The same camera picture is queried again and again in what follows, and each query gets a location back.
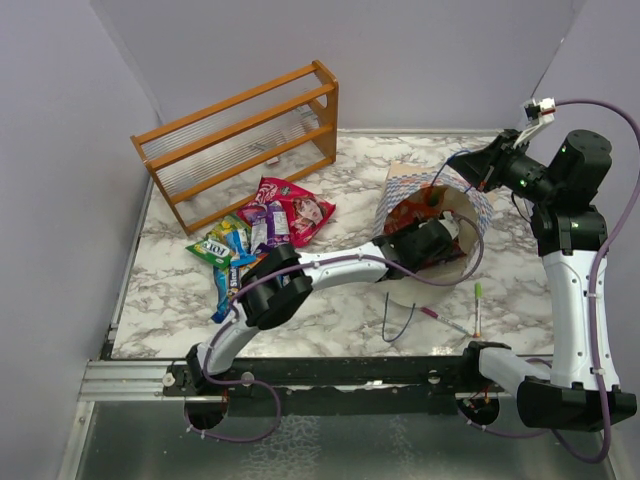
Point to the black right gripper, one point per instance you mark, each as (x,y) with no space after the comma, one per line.
(475,165)

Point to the blue checkered paper bag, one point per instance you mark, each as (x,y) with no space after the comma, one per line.
(401,181)

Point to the red pink snack bag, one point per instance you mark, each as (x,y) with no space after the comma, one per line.
(306,212)

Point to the purple snack bag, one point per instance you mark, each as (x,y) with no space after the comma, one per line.
(269,226)

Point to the small blue snack packet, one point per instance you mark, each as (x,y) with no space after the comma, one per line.
(239,243)

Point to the green snack bag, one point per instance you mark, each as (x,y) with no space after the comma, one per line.
(213,247)

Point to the blue gummy snack bag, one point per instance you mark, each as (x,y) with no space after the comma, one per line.
(228,282)

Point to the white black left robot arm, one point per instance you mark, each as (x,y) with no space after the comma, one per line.
(272,292)

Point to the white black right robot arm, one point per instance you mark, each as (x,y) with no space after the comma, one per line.
(581,391)

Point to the orange snack box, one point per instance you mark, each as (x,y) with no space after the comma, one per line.
(420,206)

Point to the pink berry candy packet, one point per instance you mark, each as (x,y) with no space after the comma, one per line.
(448,254)

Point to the purple marker pen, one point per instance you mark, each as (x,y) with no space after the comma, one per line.
(446,321)

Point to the green marker pen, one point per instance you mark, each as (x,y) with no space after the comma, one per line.
(478,295)

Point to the orange wooden rack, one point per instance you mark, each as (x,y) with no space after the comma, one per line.
(206,164)

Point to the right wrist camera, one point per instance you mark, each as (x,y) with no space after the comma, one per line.
(538,115)

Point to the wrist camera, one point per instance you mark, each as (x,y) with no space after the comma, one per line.
(448,221)
(538,115)

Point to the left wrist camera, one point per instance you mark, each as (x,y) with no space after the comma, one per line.
(448,221)

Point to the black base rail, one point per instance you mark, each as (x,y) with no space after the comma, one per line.
(333,386)

